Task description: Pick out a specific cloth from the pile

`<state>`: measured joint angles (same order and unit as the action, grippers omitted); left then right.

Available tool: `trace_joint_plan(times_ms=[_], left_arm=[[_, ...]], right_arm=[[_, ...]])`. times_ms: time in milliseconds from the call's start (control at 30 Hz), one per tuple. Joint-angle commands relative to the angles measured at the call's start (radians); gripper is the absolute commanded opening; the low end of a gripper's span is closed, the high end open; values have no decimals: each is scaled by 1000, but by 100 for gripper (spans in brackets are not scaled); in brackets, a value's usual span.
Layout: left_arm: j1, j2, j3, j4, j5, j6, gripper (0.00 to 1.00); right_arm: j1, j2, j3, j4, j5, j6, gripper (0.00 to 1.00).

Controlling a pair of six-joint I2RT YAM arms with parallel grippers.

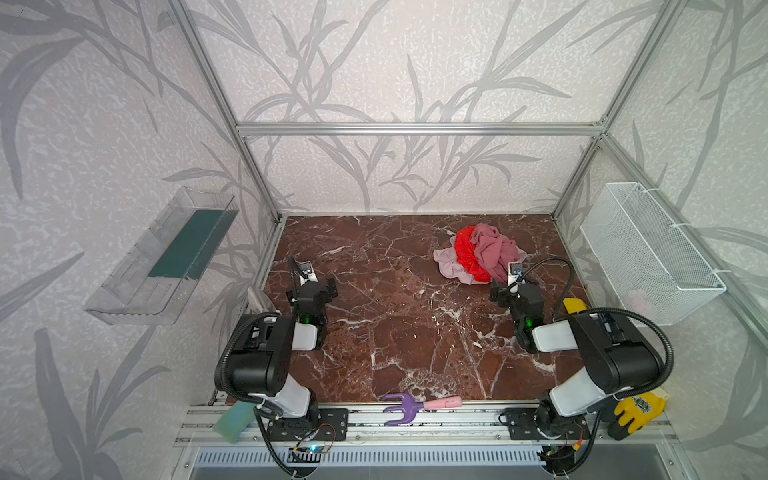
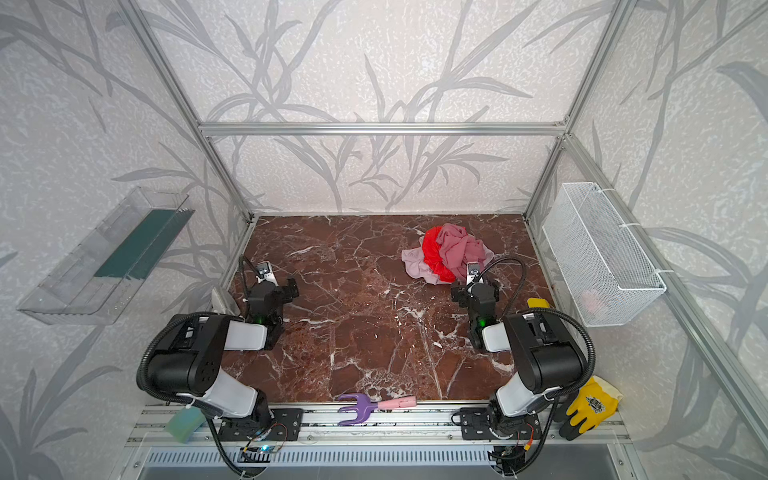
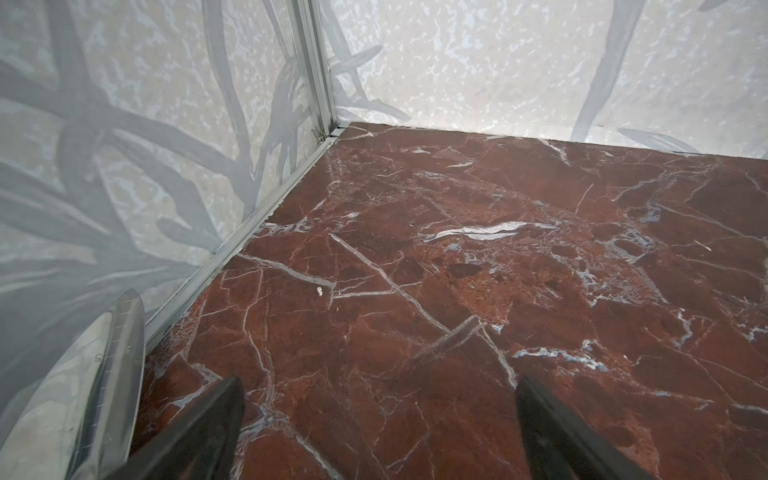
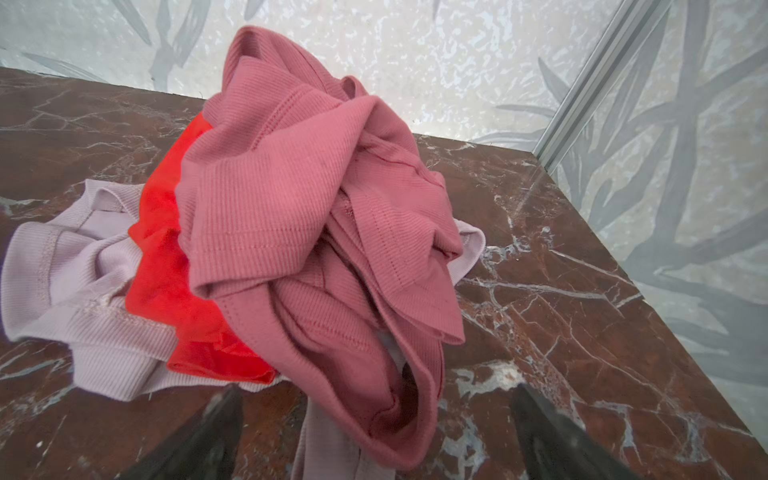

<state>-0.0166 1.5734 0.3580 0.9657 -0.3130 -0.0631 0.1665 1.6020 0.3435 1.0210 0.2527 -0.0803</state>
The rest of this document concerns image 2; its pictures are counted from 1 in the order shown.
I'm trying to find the red cloth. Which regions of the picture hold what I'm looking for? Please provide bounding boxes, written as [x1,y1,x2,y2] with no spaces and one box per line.
[422,226,456,284]

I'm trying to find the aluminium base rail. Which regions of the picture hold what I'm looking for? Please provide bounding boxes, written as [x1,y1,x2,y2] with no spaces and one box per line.
[125,400,632,448]

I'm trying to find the light pink ribbed cloth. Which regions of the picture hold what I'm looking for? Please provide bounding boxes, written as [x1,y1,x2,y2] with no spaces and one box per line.
[401,247,446,285]

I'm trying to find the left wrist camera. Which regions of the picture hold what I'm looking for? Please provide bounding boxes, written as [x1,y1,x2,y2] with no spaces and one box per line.
[253,261,278,285]

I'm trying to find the yellow black work glove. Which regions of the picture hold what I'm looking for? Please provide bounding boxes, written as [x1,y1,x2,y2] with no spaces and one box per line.
[559,376,623,441]

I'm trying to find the white wire mesh basket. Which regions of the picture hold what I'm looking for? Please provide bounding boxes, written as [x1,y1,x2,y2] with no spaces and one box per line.
[543,182,667,327]

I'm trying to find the purple pink garden fork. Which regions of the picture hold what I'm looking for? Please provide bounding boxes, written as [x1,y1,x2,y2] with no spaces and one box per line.
[338,393,417,427]

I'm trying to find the green sponge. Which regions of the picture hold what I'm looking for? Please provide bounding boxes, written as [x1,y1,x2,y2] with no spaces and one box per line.
[164,407,206,444]

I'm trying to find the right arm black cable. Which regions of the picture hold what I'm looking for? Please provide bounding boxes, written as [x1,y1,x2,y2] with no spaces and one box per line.
[479,256,597,475]

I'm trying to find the dusty rose cloth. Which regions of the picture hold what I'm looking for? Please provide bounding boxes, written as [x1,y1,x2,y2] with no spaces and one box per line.
[436,223,494,279]

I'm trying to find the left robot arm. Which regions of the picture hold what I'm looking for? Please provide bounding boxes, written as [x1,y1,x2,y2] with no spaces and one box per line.
[136,278,303,442]

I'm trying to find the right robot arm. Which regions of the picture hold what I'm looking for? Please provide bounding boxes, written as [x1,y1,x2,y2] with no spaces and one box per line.
[451,283,596,443]

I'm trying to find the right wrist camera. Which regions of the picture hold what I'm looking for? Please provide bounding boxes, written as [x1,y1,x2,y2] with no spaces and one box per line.
[466,262,483,287]

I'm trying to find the clear plastic wall shelf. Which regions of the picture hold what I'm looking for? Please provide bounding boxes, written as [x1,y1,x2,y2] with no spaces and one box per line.
[17,187,195,325]

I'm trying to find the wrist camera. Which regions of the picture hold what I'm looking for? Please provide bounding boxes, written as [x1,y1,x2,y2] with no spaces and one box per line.
[466,262,483,287]
[253,261,278,285]

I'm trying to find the aluminium frame crossbar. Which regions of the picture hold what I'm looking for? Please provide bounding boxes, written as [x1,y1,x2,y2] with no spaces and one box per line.
[199,122,565,137]

